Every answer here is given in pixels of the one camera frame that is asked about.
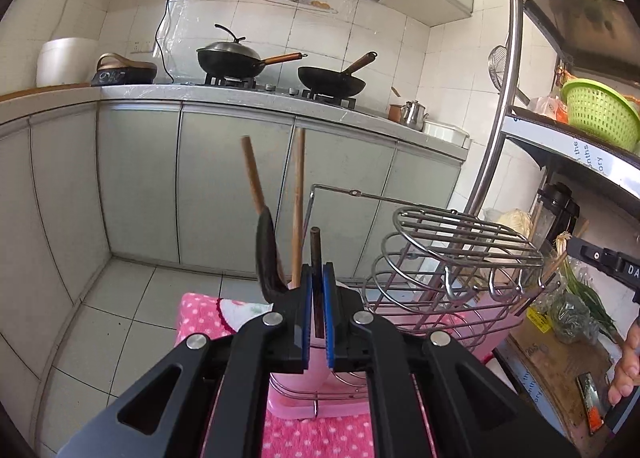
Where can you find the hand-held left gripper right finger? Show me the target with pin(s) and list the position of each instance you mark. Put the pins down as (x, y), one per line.
(330, 318)

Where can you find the steel mesh strainer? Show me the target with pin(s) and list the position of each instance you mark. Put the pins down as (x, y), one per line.
(499, 65)

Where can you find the person's right hand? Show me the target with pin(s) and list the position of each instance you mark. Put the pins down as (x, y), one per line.
(622, 378)

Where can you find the green onions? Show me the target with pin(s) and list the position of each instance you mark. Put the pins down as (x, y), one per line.
(587, 293)

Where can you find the gas stove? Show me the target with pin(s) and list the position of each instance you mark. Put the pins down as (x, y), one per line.
(280, 88)

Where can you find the copper pot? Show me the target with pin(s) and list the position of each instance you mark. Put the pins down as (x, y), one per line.
(395, 113)

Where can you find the green plastic basket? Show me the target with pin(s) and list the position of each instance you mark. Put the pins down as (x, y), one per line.
(595, 110)

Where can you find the white rice cooker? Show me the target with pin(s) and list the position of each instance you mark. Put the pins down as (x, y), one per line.
(65, 63)

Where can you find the cardboard box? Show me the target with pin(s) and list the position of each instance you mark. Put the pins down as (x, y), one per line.
(550, 368)

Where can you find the bag of leafy greens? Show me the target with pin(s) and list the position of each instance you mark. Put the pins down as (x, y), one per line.
(572, 318)

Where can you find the wall socket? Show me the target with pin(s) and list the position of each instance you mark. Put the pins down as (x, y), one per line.
(142, 46)

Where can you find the wooden board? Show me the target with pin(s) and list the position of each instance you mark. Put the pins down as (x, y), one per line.
(40, 93)

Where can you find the steel shelf rack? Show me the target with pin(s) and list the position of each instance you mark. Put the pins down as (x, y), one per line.
(511, 38)

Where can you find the pink polka dot towel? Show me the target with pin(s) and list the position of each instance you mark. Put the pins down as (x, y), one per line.
(200, 320)

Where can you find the orange packet in bag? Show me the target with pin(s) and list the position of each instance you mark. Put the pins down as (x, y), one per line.
(547, 108)

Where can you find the black electric cooker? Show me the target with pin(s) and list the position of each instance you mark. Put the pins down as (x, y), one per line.
(125, 73)

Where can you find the black blender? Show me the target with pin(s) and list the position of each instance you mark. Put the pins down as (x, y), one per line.
(557, 210)

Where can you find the steel kettle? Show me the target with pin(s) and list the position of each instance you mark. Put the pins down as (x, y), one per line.
(414, 115)

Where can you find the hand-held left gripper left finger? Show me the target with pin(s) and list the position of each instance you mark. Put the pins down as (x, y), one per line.
(306, 318)

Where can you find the grey kitchen cabinet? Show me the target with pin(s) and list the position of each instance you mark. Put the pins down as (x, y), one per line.
(225, 178)

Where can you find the pink plastic utensil holder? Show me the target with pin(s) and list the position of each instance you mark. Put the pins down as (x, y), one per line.
(320, 379)

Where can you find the steel wok lid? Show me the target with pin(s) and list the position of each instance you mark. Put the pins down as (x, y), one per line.
(227, 47)

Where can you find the white rectangular dish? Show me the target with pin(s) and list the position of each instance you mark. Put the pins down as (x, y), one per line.
(445, 133)

